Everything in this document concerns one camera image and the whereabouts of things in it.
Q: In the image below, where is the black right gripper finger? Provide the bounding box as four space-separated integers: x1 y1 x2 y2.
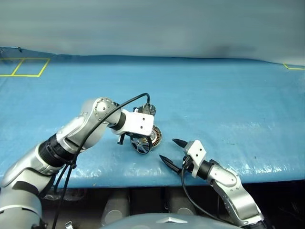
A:
172 138 189 150
159 154 183 175

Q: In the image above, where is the grey rounded cylinder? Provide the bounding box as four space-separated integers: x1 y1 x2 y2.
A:
166 188 197 215
101 190 131 226

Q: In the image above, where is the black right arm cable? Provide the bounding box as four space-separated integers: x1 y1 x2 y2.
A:
180 155 241 227

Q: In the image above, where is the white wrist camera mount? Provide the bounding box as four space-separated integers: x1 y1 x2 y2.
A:
187 140 207 177
108 109 155 138

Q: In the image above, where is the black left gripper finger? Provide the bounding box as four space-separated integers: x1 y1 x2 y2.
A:
145 132 154 150

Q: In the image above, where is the grey motor with copper windings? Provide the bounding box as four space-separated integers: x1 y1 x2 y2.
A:
130 125 164 156

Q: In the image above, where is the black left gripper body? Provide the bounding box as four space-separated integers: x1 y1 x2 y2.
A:
117 133 149 146

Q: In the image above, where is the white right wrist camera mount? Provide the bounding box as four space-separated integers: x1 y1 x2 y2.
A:
187 140 207 177

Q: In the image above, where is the silver robot torso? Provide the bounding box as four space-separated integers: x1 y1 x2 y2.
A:
102 213 241 229

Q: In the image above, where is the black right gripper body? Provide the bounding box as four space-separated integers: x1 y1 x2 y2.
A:
181 142 194 173

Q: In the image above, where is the blue table cover sheet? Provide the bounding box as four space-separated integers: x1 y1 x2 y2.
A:
0 46 305 189

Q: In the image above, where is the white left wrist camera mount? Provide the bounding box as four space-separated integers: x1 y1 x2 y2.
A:
108 109 155 138

